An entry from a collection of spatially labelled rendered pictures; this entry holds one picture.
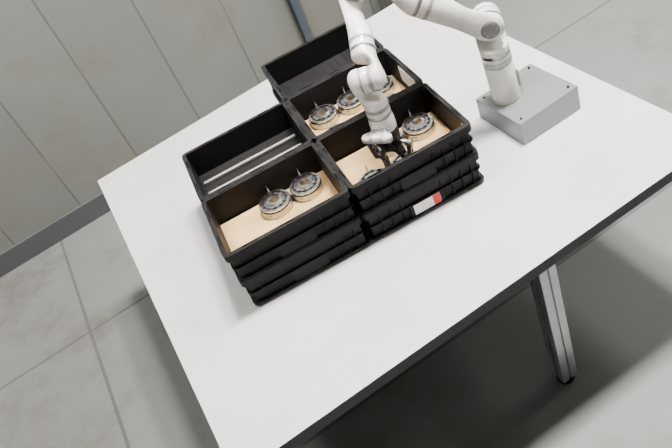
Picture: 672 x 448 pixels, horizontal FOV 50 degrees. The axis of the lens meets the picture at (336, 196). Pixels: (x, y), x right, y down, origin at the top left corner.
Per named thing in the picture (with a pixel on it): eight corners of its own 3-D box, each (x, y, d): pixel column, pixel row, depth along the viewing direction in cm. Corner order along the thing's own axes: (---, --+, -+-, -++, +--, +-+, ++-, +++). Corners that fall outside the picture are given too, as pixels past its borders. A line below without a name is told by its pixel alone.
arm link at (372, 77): (384, 79, 191) (377, 35, 196) (352, 87, 193) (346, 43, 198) (390, 91, 197) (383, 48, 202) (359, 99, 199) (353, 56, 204)
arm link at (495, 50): (466, 5, 218) (479, 52, 229) (470, 20, 211) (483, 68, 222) (496, -5, 216) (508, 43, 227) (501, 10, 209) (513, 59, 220)
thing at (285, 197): (283, 185, 227) (283, 184, 226) (294, 202, 219) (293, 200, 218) (255, 201, 226) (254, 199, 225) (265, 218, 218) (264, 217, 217)
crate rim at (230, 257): (316, 146, 227) (313, 140, 226) (352, 196, 204) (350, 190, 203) (203, 207, 224) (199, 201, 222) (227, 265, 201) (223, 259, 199)
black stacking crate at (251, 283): (337, 192, 240) (325, 166, 233) (373, 244, 217) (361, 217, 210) (230, 251, 237) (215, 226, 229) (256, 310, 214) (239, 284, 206)
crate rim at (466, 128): (426, 87, 231) (424, 81, 229) (474, 129, 208) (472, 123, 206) (316, 146, 227) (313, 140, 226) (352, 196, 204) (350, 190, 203)
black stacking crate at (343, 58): (361, 44, 283) (352, 19, 276) (393, 74, 260) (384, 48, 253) (272, 91, 279) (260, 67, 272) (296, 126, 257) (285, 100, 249)
